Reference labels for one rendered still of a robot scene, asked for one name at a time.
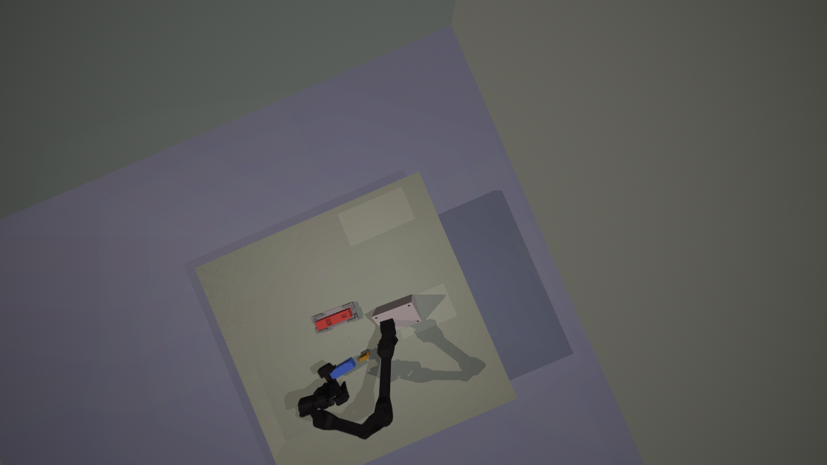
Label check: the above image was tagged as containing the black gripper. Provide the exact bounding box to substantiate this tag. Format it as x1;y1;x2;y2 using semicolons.
318;363;350;406

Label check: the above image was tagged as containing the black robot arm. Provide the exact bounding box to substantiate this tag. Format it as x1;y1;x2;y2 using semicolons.
298;318;398;440

